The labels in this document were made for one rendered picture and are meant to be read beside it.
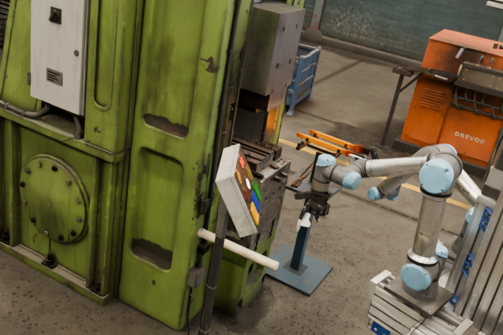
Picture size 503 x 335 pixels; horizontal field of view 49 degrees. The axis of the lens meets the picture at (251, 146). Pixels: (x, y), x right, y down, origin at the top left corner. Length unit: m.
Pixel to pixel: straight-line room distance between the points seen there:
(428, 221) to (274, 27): 1.11
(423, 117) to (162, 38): 4.03
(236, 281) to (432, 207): 1.42
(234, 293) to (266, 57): 1.38
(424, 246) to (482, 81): 3.83
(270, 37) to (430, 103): 3.76
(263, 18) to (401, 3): 7.75
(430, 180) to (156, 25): 1.42
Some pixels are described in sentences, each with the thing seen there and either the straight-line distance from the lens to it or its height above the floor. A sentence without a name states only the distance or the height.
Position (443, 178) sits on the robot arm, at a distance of 2.10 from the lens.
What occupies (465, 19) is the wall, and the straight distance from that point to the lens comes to 10.11.
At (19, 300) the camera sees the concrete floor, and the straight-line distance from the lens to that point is 3.44.
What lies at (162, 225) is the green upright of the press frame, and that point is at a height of 0.57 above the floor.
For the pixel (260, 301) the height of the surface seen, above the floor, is 0.00.
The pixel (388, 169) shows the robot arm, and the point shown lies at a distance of 2.34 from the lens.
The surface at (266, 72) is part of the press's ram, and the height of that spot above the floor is 1.48.
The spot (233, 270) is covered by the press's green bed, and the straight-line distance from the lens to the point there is 3.19.
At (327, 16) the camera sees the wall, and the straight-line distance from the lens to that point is 10.71.
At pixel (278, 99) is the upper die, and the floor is 1.31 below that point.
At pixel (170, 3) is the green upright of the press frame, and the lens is 2.66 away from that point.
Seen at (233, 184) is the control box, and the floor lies 1.16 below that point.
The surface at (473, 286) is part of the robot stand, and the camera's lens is 2.60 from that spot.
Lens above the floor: 2.19
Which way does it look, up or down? 23 degrees down
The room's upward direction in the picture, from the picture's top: 10 degrees clockwise
